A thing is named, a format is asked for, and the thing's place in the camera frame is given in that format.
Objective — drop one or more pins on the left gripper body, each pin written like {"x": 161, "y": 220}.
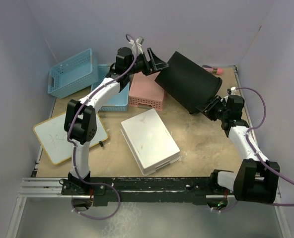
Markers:
{"x": 141, "y": 64}

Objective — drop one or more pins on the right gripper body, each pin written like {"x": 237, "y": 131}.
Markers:
{"x": 218, "y": 111}

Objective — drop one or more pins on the pink perforated basket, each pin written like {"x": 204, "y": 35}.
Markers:
{"x": 145, "y": 91}

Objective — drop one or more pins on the large black bucket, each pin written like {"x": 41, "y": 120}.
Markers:
{"x": 188, "y": 83}

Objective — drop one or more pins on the tall blue perforated basket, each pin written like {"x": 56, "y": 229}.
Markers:
{"x": 73, "y": 74}

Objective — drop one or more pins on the white perforated basket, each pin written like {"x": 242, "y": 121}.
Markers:
{"x": 150, "y": 142}

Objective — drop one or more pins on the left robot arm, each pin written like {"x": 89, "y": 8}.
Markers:
{"x": 80, "y": 121}

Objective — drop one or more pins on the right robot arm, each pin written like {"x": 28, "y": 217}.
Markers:
{"x": 254, "y": 181}

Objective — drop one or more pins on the pink marker pen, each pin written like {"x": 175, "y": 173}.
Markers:
{"x": 213, "y": 70}

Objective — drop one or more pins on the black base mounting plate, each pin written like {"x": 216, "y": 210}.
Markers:
{"x": 101, "y": 190}

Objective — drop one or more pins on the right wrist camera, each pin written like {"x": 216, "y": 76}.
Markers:
{"x": 232, "y": 91}

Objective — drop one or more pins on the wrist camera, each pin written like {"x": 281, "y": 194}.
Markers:
{"x": 232, "y": 91}
{"x": 137, "y": 46}

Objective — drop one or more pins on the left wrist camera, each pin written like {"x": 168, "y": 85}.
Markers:
{"x": 137, "y": 46}

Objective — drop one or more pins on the whiteboard with yellow frame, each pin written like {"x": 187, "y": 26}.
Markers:
{"x": 53, "y": 138}

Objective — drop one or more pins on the aluminium frame rail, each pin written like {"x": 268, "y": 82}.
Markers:
{"x": 41, "y": 211}

